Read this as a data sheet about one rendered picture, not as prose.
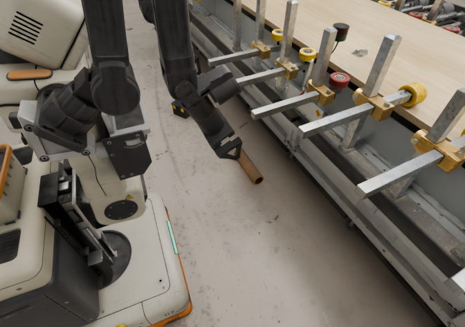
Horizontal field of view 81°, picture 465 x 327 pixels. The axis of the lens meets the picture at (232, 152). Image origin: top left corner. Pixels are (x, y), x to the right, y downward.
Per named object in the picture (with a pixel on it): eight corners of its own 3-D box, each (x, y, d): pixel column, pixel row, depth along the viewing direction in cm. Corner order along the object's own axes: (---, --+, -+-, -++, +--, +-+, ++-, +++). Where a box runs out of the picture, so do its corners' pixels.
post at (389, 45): (345, 153, 113) (395, 37, 78) (339, 148, 115) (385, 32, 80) (351, 151, 114) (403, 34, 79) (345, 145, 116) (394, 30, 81)
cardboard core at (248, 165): (253, 178, 182) (234, 150, 201) (252, 186, 188) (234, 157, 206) (263, 175, 184) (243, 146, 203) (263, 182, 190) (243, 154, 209)
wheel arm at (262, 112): (254, 122, 107) (254, 113, 104) (250, 117, 109) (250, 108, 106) (340, 95, 120) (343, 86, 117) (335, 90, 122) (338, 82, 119)
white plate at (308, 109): (317, 129, 122) (322, 111, 115) (285, 99, 139) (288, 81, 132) (318, 129, 123) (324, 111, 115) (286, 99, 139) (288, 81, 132)
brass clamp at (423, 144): (446, 174, 76) (457, 162, 72) (405, 144, 84) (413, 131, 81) (460, 166, 78) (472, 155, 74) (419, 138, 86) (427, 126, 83)
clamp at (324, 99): (322, 106, 115) (326, 96, 111) (303, 90, 123) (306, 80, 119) (333, 103, 116) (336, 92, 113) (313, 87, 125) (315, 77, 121)
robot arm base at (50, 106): (37, 95, 52) (31, 133, 45) (63, 65, 50) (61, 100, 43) (81, 117, 59) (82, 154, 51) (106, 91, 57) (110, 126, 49)
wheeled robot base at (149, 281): (39, 384, 113) (2, 377, 95) (48, 247, 154) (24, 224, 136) (196, 315, 130) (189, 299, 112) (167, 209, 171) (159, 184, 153)
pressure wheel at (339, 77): (332, 106, 119) (339, 82, 111) (320, 96, 124) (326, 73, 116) (346, 101, 121) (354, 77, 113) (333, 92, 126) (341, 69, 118)
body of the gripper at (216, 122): (219, 110, 71) (206, 92, 65) (236, 134, 65) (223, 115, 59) (198, 125, 71) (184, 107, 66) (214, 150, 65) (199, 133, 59)
